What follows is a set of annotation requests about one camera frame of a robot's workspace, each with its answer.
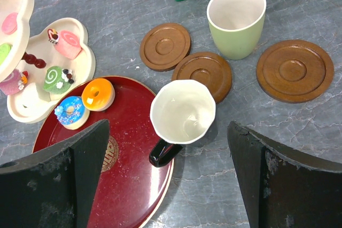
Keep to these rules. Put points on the cream three-tier dessert stand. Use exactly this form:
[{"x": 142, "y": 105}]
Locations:
[{"x": 36, "y": 55}]

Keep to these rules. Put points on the pink swirl roll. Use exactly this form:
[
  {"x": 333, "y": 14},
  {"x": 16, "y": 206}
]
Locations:
[
  {"x": 14, "y": 83},
  {"x": 65, "y": 42}
]

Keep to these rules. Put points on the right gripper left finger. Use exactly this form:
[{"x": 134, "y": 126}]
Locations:
[{"x": 56, "y": 186}]

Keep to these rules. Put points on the brown wooden coaster left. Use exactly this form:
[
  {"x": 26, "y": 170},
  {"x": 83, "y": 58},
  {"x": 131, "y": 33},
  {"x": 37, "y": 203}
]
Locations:
[{"x": 164, "y": 46}]

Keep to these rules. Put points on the brown wooden coaster middle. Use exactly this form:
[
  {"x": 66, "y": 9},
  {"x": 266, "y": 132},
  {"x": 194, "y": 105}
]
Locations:
[{"x": 208, "y": 68}]

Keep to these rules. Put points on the red round tray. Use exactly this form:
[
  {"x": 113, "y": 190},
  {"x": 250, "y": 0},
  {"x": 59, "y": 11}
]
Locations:
[{"x": 130, "y": 188}]

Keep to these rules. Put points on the brown wooden coaster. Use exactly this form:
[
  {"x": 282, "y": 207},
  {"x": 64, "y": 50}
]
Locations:
[
  {"x": 294, "y": 71},
  {"x": 208, "y": 68},
  {"x": 164, "y": 46}
]

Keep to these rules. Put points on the green cookie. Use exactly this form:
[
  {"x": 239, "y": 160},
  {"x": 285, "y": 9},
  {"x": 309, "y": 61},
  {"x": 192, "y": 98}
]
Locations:
[{"x": 5, "y": 49}]

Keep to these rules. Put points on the orange donut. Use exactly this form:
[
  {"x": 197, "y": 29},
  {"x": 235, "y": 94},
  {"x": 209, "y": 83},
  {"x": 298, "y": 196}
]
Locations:
[{"x": 98, "y": 95}]

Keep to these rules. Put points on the light green mug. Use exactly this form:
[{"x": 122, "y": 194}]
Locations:
[{"x": 236, "y": 25}]

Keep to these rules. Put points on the blue donut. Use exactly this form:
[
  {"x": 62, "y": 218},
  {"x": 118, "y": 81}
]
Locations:
[{"x": 71, "y": 113}]

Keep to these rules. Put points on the black and white mug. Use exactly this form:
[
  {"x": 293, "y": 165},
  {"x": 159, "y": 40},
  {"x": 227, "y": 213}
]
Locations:
[{"x": 181, "y": 113}]

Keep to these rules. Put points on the pink cookie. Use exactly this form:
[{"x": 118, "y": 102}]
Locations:
[{"x": 9, "y": 25}]

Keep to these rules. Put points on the green swirl roll cake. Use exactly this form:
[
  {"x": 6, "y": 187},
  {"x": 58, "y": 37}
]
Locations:
[{"x": 58, "y": 80}]

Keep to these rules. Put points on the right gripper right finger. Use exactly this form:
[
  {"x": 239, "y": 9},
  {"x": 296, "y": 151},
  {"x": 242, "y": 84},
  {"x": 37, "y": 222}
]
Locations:
[{"x": 281, "y": 186}]

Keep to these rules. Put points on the brown wooden coaster right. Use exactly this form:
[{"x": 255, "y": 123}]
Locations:
[{"x": 294, "y": 71}]

